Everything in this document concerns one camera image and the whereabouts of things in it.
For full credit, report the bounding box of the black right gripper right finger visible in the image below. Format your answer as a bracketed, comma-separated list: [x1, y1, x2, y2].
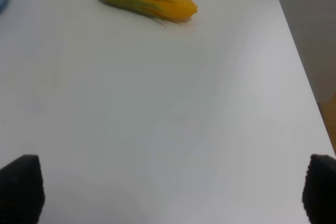
[302, 154, 335, 224]

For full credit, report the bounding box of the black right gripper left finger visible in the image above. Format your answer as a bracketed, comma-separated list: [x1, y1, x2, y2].
[1, 154, 45, 224]

